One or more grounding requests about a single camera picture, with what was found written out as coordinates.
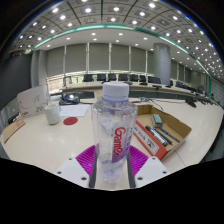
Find clear plastic water bottle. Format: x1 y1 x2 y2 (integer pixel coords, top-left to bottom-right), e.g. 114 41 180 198
90 82 139 184

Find open brown box, red side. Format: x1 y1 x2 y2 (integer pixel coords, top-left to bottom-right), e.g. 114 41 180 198
132 103 193 161

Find long curved conference desk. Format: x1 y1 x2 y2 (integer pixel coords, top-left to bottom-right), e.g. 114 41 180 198
61 80 224 109

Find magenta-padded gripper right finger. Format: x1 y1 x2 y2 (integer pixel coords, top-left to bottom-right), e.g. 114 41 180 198
126 144 171 189

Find black desktop device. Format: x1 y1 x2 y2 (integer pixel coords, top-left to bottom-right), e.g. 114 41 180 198
6 111 21 126

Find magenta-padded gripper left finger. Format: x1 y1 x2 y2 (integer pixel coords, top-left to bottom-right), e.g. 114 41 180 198
54 144 99 189

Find round recessed ceiling lights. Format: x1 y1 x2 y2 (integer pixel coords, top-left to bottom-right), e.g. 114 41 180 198
13 0 224 78

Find black desk phone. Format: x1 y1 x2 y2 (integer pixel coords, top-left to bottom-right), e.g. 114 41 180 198
59 92 81 106

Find row of black office chairs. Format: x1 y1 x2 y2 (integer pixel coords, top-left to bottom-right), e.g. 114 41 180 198
82 73 178 88

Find grey-green board eraser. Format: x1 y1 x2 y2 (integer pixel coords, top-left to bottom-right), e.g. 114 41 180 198
151 113 164 128

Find flat round red coaster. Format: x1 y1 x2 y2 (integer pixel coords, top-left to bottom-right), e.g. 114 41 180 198
63 116 79 126

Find black marker pen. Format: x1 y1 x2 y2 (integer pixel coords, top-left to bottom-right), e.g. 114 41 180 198
159 126 181 144
145 125 170 147

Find white printed paper sheet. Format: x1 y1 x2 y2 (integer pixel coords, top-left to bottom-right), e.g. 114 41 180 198
59 103 91 118

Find large white cardboard box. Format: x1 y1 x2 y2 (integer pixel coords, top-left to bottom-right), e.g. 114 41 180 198
16 84 51 119

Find flat brown cardboard sheet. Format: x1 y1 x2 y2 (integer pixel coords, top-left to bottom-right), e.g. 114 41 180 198
1 118 27 144

